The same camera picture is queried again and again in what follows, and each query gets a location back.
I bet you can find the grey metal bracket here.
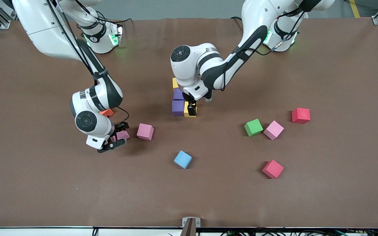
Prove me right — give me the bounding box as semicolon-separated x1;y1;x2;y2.
182;217;201;236

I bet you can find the blue foam cube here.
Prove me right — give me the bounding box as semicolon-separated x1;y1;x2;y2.
174;150;193;169

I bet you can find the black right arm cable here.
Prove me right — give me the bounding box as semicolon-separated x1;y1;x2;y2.
46;0;130;124

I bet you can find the pink foam cube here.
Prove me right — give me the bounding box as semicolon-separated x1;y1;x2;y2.
112;129;131;141
136;123;154;141
263;120;284;141

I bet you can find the brown table mat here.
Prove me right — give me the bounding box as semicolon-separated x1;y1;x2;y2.
0;16;378;229

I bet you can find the black base cable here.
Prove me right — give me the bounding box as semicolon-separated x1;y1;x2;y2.
231;16;244;30

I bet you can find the silver connector box green light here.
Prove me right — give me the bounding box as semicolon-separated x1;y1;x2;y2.
109;25;124;47

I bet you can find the rose red foam cube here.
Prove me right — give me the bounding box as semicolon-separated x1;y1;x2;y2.
262;160;284;179

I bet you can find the green foam cube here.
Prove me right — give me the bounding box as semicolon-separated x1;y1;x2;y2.
244;118;264;137

